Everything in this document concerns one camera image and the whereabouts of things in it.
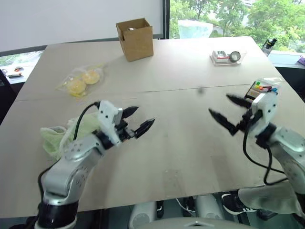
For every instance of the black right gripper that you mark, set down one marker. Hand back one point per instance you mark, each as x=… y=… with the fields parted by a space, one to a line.
x=249 y=119

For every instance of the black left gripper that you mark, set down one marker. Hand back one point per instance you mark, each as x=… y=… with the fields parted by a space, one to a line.
x=124 y=133

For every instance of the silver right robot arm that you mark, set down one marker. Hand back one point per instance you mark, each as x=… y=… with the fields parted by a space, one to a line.
x=286 y=148

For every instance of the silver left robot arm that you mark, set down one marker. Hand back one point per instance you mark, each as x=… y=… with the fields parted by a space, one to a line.
x=71 y=167

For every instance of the clear plastic tray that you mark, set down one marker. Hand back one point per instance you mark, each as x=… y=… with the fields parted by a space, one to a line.
x=219 y=62

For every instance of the dark tape roll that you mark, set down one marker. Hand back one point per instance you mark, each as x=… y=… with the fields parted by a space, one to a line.
x=234 y=56

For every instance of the small red white box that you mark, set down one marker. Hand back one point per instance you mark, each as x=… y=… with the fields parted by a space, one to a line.
x=220 y=55

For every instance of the round yellow bun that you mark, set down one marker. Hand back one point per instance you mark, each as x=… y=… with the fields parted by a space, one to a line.
x=76 y=87
x=90 y=77

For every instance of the dark side cabinet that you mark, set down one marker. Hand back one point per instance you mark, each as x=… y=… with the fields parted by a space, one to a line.
x=293 y=71

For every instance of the black capped water bottle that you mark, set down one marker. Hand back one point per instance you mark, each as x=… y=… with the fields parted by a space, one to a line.
x=269 y=46

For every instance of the open brown cardboard box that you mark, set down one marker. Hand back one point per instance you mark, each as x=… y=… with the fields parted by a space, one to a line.
x=139 y=43

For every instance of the clear plastic bun bag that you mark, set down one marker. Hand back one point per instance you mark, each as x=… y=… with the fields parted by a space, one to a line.
x=71 y=78

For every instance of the pale green crumpled cloth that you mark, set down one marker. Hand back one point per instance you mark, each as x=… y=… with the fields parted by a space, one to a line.
x=53 y=140

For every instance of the purple item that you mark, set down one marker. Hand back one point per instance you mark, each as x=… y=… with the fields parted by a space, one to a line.
x=301 y=60

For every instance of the clear plastic container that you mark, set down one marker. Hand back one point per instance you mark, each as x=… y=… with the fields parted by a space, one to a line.
x=195 y=29

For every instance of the grey cloth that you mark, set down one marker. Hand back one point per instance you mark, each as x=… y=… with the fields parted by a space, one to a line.
x=267 y=198

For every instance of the black white sneaker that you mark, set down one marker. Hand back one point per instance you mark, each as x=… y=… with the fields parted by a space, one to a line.
x=234 y=206

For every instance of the white rounded robot leg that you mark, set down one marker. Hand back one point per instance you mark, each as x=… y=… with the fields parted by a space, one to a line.
x=209 y=207
x=141 y=214

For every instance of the grey robot torso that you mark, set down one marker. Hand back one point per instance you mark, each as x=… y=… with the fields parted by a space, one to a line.
x=197 y=224

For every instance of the white projection screen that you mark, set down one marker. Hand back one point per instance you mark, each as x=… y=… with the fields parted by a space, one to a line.
x=71 y=19

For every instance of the orange white small item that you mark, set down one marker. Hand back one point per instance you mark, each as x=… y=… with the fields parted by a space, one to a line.
x=16 y=72

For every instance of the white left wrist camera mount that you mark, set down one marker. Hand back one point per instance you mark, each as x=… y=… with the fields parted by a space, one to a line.
x=107 y=119

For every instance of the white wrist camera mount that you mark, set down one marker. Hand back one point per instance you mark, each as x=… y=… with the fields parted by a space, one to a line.
x=107 y=119
x=267 y=107

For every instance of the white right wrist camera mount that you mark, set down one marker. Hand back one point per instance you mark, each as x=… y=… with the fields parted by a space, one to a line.
x=267 y=107

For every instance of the black window frame post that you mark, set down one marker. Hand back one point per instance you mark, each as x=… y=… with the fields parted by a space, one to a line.
x=166 y=19

